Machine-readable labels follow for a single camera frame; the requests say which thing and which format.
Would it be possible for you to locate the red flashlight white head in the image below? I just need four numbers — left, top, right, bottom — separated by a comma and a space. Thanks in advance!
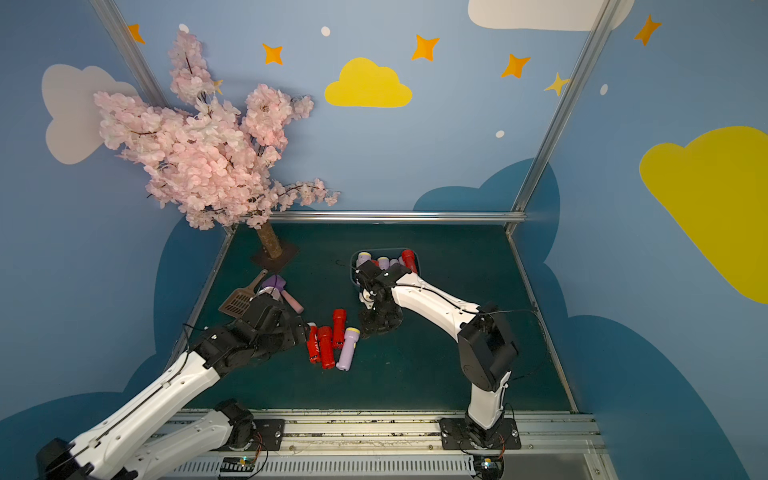
306, 322, 321, 364

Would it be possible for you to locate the blue-grey plastic storage box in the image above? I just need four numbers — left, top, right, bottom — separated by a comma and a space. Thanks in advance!
349, 247, 421, 286

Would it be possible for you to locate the purple flashlight yellow head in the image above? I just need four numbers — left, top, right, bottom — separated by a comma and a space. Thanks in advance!
336, 327, 361, 371

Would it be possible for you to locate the red flashlight slanted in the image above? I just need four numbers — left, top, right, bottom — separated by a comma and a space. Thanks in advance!
401, 249, 418, 274

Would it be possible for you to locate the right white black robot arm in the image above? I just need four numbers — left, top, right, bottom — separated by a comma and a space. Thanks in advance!
353, 260, 520, 436

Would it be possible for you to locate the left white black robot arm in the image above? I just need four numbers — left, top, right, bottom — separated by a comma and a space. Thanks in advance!
36, 294, 309, 479

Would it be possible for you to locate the brown slotted litter scoop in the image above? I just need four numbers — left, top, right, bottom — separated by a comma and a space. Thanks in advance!
218, 269, 269, 318

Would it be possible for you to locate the left control circuit board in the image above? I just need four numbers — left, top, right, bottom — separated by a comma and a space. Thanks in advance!
217, 456, 259, 479

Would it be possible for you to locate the control circuit board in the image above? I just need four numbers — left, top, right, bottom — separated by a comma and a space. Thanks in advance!
472, 456, 504, 480
217, 456, 259, 479

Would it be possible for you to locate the pink cherry blossom tree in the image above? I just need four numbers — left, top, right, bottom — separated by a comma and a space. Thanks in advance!
93, 31, 339, 257

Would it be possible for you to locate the right control circuit board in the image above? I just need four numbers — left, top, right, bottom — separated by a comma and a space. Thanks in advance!
472, 456, 504, 480

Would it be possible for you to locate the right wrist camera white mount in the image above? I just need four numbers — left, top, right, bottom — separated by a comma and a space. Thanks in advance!
359, 290, 376, 310

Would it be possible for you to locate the purple spatula pink handle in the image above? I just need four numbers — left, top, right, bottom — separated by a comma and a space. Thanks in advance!
261, 275, 304, 314

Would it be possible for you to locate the brown tree base plate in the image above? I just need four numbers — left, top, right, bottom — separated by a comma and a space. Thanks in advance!
250, 241, 301, 271

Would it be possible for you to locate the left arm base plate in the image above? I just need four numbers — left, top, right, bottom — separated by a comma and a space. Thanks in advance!
222, 418, 285, 451

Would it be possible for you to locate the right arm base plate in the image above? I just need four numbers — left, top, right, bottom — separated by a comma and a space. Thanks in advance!
438, 415, 522, 451

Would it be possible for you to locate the horizontal aluminium frame rail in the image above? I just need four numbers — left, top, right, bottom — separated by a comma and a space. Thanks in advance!
272, 211, 526, 224

